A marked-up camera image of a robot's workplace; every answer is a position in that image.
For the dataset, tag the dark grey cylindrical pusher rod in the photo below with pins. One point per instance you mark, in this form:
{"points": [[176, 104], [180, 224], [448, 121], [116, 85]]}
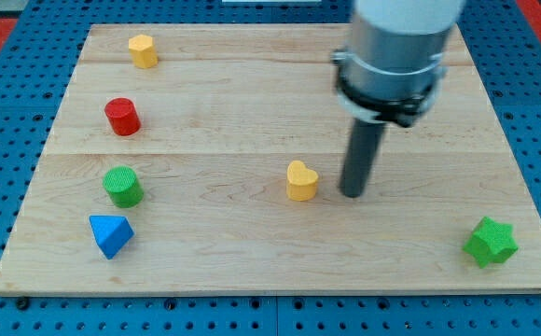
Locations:
{"points": [[364, 142]]}

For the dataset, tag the yellow heart block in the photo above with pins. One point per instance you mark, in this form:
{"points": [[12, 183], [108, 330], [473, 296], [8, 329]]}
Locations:
{"points": [[301, 182]]}

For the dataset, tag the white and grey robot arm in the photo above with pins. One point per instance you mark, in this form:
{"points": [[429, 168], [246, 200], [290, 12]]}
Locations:
{"points": [[389, 71]]}

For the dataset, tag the green star block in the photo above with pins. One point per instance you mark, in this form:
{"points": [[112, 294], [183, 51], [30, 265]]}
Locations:
{"points": [[491, 242]]}

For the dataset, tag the light wooden board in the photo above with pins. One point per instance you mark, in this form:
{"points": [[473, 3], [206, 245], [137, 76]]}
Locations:
{"points": [[223, 113]]}

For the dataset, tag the red cylinder block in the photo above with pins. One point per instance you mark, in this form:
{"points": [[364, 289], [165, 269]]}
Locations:
{"points": [[122, 116]]}

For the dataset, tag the yellow hexagon block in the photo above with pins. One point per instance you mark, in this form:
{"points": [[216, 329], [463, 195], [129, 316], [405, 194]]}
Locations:
{"points": [[143, 51]]}

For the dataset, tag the green cylinder block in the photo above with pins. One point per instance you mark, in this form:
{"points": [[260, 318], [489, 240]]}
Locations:
{"points": [[123, 187]]}

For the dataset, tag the blue triangle block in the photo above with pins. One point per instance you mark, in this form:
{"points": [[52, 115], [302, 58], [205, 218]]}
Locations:
{"points": [[110, 233]]}

